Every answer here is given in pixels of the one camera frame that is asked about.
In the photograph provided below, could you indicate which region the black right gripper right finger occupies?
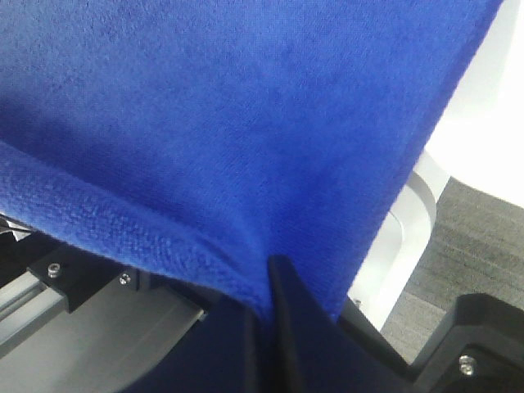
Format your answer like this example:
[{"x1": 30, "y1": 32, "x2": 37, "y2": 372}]
[{"x1": 268, "y1": 255, "x2": 413, "y2": 392}]

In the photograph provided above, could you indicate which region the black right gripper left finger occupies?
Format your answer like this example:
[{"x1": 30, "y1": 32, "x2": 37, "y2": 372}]
[{"x1": 134, "y1": 296, "x2": 282, "y2": 392}]

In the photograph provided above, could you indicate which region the white table leg frame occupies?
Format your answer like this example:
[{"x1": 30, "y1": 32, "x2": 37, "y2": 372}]
[{"x1": 348, "y1": 152, "x2": 449, "y2": 331}]

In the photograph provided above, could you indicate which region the blue microfibre towel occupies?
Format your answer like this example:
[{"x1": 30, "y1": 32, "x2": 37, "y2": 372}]
[{"x1": 1, "y1": 1, "x2": 500, "y2": 319}]

